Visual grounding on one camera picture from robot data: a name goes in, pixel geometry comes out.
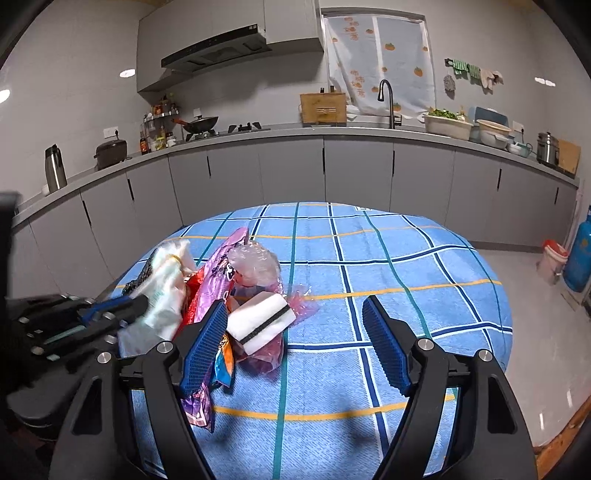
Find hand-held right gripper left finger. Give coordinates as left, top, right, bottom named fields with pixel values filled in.
left=48, top=302, right=229, bottom=480

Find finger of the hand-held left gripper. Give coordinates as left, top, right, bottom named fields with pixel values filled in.
left=32, top=315, right=134, bottom=370
left=76, top=294, right=149, bottom=325

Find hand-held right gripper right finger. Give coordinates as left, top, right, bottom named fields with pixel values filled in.
left=361, top=295, right=539, bottom=480

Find white plastic bag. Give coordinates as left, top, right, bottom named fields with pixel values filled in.
left=117, top=239, right=197, bottom=358

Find white sponge with black stripe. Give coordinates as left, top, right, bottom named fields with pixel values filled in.
left=226, top=293, right=295, bottom=356

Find purple snack packet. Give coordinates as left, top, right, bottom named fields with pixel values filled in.
left=180, top=226, right=252, bottom=432

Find pink plastic bag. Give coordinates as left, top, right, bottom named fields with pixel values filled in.
left=226, top=240, right=321, bottom=377

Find black patterned wrapper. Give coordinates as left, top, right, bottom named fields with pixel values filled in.
left=122, top=261, right=155, bottom=296

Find steel thermos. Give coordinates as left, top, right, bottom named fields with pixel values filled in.
left=44, top=144, right=68, bottom=193

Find black rice cooker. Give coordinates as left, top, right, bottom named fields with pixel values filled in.
left=93, top=138, right=129, bottom=169

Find row of condiment bottles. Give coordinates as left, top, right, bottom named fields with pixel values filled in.
left=139, top=124, right=178, bottom=154

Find grey lower kitchen cabinets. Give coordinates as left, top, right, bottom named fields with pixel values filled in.
left=0, top=122, right=583, bottom=315

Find white bin with red rim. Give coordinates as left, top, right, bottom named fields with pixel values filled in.
left=536, top=239, right=570, bottom=286

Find metal spice rack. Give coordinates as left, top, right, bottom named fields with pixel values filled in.
left=143, top=95, right=180, bottom=123

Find black wok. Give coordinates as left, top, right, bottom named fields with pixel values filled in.
left=173, top=115, right=220, bottom=134

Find blue gas cylinder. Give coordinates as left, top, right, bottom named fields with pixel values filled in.
left=562, top=217, right=591, bottom=294

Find black gas stove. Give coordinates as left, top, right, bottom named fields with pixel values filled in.
left=185, top=122, right=271, bottom=141

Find cream basin with greens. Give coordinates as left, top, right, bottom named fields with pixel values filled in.
left=422, top=107, right=474, bottom=141

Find black kitchen faucet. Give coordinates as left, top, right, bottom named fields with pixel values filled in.
left=378, top=79, right=402, bottom=130

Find wooden knife block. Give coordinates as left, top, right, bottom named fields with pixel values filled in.
left=299, top=91, right=348, bottom=127

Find steel pot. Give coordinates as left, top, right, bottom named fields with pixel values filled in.
left=536, top=131, right=561, bottom=168

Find blue dish container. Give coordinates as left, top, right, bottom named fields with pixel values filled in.
left=468, top=106, right=511, bottom=130

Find printed window curtain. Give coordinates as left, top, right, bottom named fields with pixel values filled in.
left=322, top=11, right=437, bottom=116

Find wooden cutting board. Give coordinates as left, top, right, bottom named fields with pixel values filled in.
left=556, top=138, right=583, bottom=176

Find black range hood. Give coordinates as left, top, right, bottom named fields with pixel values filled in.
left=161, top=23, right=273, bottom=73

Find beige hanging gloves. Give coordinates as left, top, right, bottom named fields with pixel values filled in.
left=478, top=67, right=505, bottom=95

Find green hanging cloth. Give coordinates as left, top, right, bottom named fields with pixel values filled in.
left=444, top=58, right=482, bottom=84

